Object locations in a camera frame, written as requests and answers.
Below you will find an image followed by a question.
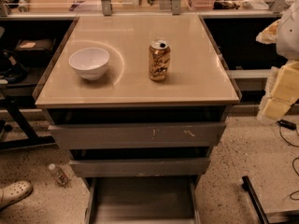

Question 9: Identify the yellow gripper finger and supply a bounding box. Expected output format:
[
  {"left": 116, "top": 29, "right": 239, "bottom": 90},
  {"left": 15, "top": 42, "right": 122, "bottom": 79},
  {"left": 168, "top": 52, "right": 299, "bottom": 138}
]
[
  {"left": 256, "top": 20, "right": 279, "bottom": 45},
  {"left": 257, "top": 61, "right": 299, "bottom": 121}
]

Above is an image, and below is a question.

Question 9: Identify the orange soda can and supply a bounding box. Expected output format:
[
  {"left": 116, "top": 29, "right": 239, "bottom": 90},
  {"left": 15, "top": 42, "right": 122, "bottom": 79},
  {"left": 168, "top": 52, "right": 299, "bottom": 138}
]
[{"left": 149, "top": 39, "right": 171, "bottom": 81}]

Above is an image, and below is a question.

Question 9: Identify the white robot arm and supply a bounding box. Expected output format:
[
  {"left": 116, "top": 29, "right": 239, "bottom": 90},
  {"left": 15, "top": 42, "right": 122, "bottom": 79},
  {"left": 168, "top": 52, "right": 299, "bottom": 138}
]
[{"left": 256, "top": 0, "right": 299, "bottom": 122}]

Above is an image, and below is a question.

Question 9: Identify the grey middle drawer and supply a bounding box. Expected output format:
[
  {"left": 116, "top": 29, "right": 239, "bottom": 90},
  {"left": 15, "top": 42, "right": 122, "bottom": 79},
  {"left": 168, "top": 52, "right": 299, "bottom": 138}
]
[{"left": 69, "top": 158, "right": 210, "bottom": 177}]

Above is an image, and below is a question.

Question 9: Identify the grey drawer cabinet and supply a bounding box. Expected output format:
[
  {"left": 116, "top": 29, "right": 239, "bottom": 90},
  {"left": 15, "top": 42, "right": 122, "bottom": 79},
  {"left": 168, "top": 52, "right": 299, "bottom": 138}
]
[{"left": 32, "top": 13, "right": 243, "bottom": 224}]

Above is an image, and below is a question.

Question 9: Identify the grey open bottom drawer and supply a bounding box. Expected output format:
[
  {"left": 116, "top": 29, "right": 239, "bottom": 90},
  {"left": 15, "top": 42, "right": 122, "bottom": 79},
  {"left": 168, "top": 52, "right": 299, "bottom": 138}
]
[{"left": 85, "top": 176, "right": 201, "bottom": 224}]

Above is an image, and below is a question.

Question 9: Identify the grey top drawer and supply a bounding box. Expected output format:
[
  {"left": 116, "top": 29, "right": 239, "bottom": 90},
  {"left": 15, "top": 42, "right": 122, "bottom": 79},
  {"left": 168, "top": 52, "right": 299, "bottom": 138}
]
[{"left": 49, "top": 122, "right": 226, "bottom": 149}]

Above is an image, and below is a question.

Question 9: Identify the black power adapter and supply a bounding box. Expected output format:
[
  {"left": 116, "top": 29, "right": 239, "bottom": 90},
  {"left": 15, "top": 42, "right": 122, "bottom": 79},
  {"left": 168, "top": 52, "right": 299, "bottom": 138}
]
[{"left": 278, "top": 119, "right": 296, "bottom": 131}]

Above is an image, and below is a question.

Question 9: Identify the white bowl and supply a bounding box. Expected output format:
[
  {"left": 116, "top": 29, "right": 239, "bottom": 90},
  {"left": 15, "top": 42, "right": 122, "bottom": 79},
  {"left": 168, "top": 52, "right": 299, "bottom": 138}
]
[{"left": 68, "top": 48, "right": 110, "bottom": 80}]

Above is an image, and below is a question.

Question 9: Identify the black bag on shelf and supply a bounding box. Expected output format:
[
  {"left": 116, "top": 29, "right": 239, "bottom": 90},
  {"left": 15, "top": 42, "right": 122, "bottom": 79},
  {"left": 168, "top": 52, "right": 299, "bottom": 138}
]
[{"left": 14, "top": 38, "right": 56, "bottom": 67}]

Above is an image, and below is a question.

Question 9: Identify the small plastic bottle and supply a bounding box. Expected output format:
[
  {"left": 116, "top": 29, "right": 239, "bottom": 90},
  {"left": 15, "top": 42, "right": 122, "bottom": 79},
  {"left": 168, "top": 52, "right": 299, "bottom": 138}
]
[{"left": 49, "top": 163, "right": 68, "bottom": 186}]

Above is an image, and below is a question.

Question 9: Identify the white clog shoe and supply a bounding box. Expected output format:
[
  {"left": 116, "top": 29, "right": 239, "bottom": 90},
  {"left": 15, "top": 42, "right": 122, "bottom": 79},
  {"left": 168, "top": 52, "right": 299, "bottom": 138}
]
[{"left": 0, "top": 180, "right": 33, "bottom": 209}]

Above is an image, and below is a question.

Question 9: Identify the black cable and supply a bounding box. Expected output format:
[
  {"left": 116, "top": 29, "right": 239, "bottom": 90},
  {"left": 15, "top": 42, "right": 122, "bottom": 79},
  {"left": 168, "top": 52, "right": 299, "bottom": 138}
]
[{"left": 278, "top": 126, "right": 299, "bottom": 202}]

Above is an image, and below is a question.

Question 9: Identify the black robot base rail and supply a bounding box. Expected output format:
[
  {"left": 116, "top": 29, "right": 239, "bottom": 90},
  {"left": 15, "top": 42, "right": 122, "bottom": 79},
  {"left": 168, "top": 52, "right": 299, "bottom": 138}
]
[{"left": 242, "top": 175, "right": 299, "bottom": 224}]

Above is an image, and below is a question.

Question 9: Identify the black table leg frame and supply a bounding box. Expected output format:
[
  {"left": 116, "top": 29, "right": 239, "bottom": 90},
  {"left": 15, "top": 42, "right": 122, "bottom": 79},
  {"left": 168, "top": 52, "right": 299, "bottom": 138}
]
[{"left": 0, "top": 91, "right": 55, "bottom": 150}]

